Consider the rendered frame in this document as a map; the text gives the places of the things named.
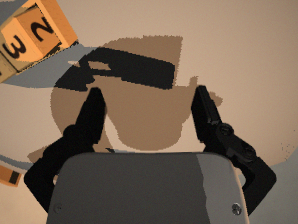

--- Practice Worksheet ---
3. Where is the orange digit cube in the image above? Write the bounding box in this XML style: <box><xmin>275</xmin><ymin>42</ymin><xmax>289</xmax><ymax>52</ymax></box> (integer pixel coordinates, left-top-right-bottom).
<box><xmin>0</xmin><ymin>6</ymin><xmax>60</xmax><ymax>71</ymax></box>
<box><xmin>0</xmin><ymin>50</ymin><xmax>19</xmax><ymax>83</ymax></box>

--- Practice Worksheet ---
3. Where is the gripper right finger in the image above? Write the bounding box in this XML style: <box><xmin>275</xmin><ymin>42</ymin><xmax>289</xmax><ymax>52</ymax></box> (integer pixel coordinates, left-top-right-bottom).
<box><xmin>191</xmin><ymin>85</ymin><xmax>277</xmax><ymax>217</ymax></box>

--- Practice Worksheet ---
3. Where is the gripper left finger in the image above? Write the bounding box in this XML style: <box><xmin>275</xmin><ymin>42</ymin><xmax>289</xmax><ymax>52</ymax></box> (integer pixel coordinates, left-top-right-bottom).
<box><xmin>24</xmin><ymin>87</ymin><xmax>107</xmax><ymax>214</ymax></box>

